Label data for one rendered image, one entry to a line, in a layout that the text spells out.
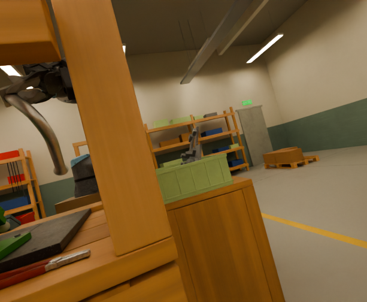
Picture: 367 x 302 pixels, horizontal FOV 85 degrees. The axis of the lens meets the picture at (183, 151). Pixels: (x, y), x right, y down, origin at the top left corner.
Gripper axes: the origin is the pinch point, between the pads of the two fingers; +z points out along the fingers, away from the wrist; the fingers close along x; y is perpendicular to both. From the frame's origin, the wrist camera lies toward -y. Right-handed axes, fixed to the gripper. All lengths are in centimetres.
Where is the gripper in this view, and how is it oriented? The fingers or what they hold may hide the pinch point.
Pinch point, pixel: (15, 97)
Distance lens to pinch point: 72.9
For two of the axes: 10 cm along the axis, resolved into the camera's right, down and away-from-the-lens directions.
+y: -8.7, -4.7, 1.5
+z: -4.4, 6.1, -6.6
